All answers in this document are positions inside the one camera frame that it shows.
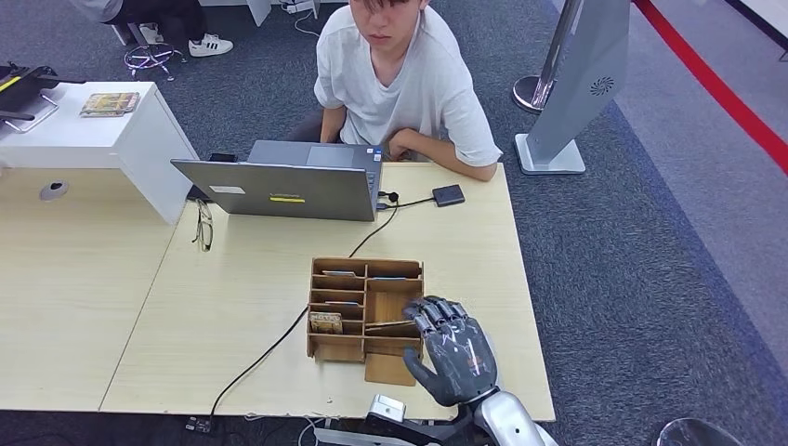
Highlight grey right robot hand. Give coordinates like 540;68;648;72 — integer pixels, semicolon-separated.
401;295;500;409

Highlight person's left hand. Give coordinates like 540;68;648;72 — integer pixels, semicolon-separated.
386;127;421;163

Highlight person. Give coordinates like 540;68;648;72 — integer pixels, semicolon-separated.
284;0;505;183
67;0;235;59

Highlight wooden card organizer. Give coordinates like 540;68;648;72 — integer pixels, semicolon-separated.
306;256;426;364

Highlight small black box device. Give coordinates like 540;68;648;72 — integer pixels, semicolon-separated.
431;183;466;208

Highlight grey laptop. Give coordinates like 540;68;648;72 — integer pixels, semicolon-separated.
170;139;384;223

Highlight white storage box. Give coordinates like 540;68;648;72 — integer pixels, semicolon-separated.
312;427;371;446

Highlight grey kiosk stand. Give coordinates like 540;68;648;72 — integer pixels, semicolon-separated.
514;0;632;176

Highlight white furniture panel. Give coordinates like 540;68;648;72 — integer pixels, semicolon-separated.
198;0;273;27

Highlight eyeglasses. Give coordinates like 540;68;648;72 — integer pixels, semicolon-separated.
190;196;216;253

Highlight chrome stool base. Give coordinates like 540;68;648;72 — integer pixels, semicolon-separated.
113;21;186;81

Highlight stack of gold cards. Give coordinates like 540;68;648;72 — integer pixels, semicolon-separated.
80;92;141;118

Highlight white cabinet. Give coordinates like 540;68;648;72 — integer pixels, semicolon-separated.
0;81;200;226

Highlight short black cable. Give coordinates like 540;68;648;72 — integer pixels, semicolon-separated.
375;195;436;212

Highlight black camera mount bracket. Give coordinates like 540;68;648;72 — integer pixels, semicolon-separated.
362;406;488;446

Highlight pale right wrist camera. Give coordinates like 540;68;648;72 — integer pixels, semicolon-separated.
368;394;408;425

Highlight chrome stanchion post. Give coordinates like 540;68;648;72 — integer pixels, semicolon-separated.
512;0;584;115

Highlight black laptop power cable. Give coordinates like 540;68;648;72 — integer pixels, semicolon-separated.
209;190;401;423

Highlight metal wire stand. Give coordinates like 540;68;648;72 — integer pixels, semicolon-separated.
0;94;61;135

